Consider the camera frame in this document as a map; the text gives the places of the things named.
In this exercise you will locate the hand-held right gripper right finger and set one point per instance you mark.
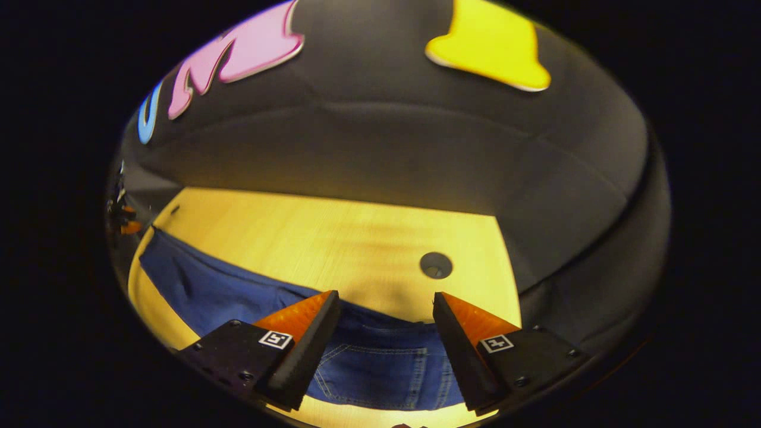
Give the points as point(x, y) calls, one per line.
point(461, 356)

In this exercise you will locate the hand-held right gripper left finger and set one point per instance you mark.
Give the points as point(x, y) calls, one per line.
point(300, 356)

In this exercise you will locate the blue denim jeans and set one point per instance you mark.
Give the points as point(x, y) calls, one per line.
point(208, 285)

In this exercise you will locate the black backdrop cloth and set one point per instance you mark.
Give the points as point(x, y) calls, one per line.
point(386, 137)

